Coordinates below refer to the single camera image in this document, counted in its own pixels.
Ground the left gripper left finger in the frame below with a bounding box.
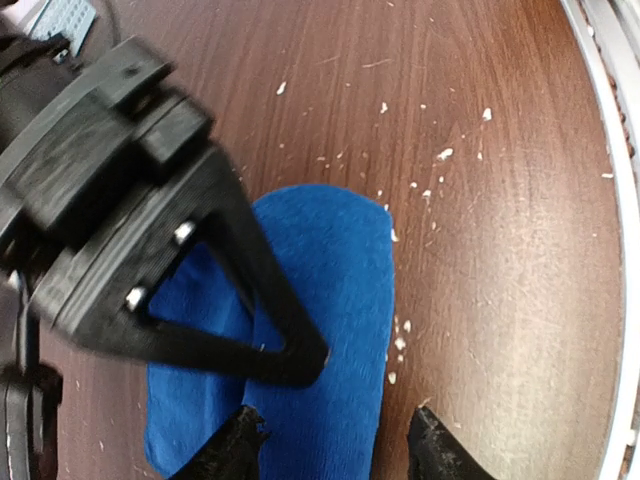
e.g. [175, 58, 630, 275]
[172, 405, 269, 480]

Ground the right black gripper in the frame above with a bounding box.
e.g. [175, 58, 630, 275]
[1, 34, 213, 260]

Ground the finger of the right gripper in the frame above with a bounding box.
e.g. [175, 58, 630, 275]
[29, 149, 329, 387]

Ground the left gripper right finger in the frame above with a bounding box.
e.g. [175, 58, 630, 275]
[407, 406, 494, 480]

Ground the light blue plastic basket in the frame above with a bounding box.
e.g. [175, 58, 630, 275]
[27, 0, 97, 56]

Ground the blue towel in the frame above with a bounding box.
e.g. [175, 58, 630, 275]
[145, 185, 394, 479]

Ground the front aluminium rail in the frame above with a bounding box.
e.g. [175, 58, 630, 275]
[562, 1, 639, 479]

